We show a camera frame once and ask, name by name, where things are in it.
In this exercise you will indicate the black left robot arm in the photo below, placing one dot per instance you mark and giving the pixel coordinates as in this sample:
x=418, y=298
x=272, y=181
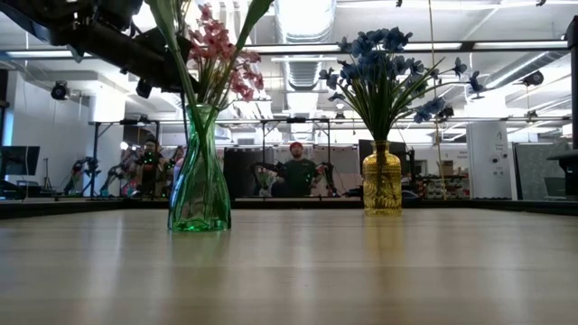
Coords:
x=27, y=18

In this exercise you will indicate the green glass vase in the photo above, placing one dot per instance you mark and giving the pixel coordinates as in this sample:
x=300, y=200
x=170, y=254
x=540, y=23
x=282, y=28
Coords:
x=198, y=203

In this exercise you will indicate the white round column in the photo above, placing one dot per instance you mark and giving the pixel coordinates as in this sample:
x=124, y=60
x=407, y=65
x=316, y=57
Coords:
x=490, y=158

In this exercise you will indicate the pink artificial flowers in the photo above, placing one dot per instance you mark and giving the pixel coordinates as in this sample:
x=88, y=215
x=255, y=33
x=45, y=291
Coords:
x=255, y=11

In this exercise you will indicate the silver air duct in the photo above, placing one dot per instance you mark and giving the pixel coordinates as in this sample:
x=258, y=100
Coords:
x=304, y=22

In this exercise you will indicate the black partition panel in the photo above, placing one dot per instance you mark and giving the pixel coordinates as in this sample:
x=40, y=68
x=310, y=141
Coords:
x=244, y=171

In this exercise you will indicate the black table frame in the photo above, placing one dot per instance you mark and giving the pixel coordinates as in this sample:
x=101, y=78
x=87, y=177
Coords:
x=90, y=208

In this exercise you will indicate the grey desk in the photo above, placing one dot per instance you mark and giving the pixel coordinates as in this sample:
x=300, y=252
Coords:
x=566, y=158

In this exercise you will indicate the dark computer monitor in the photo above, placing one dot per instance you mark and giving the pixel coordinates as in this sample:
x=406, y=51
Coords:
x=20, y=160

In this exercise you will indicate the black frame bar with lights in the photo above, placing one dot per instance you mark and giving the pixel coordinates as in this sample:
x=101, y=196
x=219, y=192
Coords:
x=361, y=47

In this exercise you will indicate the black ceiling spotlight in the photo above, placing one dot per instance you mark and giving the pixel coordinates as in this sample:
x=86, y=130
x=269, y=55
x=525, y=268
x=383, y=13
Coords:
x=59, y=91
x=534, y=78
x=447, y=112

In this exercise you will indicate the grey partition panel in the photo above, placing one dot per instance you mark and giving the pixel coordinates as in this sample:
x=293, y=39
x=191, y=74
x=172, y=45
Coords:
x=533, y=167

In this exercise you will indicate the black monitor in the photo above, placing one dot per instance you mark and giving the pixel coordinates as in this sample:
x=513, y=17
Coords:
x=402, y=153

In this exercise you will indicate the yellow glass vase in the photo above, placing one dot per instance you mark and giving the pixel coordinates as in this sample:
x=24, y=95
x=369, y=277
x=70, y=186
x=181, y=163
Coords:
x=382, y=180

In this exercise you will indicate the black frame post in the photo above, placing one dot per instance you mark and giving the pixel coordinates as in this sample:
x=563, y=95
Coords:
x=573, y=90

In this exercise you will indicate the person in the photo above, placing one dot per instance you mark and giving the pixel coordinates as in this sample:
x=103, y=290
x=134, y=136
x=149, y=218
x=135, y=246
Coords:
x=298, y=173
x=151, y=171

